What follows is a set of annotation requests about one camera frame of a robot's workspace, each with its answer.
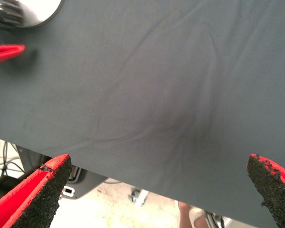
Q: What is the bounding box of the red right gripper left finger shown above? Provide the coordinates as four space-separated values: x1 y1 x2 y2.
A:
0 153 73 228

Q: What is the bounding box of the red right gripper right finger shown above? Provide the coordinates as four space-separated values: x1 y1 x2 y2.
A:
247 153 285 228

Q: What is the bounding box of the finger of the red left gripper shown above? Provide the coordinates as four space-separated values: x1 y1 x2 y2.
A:
0 44 26 66

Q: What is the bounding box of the large steel gear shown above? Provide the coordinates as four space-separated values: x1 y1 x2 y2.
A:
0 0 24 29

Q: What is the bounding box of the round metal plate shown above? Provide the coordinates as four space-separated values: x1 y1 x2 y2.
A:
0 0 64 29

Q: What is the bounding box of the white shoe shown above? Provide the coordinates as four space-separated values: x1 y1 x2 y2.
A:
188 206 209 228

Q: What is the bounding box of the person's bare leg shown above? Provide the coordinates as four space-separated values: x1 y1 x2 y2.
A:
177 201 196 228

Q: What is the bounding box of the grey caster wheel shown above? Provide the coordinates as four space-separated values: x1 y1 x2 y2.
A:
128 188 149 209

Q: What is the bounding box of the dark grey table cloth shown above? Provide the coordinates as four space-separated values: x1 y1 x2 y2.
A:
0 0 285 228

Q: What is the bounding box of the thin black floor cable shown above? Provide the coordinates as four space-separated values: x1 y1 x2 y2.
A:
0 138 25 178

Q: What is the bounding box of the metal frame leg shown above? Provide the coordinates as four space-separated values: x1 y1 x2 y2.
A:
203 210 232 228

